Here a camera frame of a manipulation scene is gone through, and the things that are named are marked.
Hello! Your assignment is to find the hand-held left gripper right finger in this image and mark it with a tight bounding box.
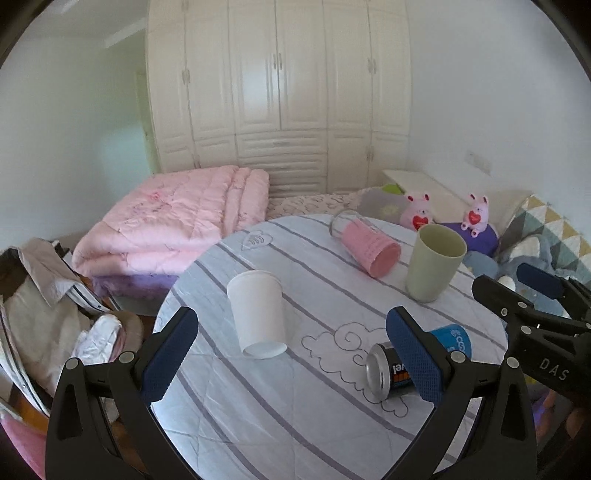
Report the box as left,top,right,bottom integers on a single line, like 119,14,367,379
385,305,539,480

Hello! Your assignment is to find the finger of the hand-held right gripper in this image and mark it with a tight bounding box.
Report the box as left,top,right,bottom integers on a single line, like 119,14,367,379
471,274,591,334
516,262,591,320

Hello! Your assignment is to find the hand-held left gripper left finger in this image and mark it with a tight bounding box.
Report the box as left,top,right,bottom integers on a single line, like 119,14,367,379
45,307,199,480

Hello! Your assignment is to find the white paper cup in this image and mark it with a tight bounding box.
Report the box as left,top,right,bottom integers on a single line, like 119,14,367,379
226,270,287,359

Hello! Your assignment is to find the blue paper cup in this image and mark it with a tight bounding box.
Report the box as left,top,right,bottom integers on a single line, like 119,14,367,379
428,324,472,365

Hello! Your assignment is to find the pale green cup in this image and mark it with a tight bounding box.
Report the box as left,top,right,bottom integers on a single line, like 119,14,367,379
406,224,468,304

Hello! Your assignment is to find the pink ribbed cup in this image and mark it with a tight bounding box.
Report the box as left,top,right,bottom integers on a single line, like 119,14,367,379
329,210,402,278

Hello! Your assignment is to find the grey-blue plush toy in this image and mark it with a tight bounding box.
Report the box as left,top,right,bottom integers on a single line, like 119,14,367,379
496,234,591,320

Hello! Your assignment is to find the blue plush toy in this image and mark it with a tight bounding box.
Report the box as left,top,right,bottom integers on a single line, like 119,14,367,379
463,251,500,278

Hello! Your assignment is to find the purple plush cushion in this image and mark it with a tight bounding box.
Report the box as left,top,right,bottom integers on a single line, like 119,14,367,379
436,222,502,256

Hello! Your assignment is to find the triangle pattern pillow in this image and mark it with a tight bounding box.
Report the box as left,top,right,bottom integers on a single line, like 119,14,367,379
501,194,591,269

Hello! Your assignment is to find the white plastic package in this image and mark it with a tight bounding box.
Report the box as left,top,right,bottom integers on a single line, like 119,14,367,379
73,316,123,361

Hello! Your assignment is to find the pink plush bunny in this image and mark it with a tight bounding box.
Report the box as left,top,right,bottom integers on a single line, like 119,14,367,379
400,191,435,232
461,193,491,234

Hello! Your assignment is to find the purple folded blanket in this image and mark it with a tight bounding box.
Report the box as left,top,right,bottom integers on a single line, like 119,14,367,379
90,272,182,299

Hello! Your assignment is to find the folded pink quilt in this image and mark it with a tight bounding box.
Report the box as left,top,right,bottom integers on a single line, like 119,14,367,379
72,166,270,280

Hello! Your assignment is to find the pile of clothes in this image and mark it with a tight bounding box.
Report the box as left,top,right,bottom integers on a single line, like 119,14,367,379
0,237,117,418

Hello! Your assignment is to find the clear plastic storage box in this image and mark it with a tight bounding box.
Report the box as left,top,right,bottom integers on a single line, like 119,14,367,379
357,186,408,223

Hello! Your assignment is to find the pink cloth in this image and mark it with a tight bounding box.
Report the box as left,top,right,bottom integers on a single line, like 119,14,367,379
0,413,48,480

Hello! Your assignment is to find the patterned bed sheet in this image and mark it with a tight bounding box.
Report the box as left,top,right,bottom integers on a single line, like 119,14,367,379
267,191,366,220

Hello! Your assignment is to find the white wardrobe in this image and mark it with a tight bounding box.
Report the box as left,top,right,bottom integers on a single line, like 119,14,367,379
145,0,413,195

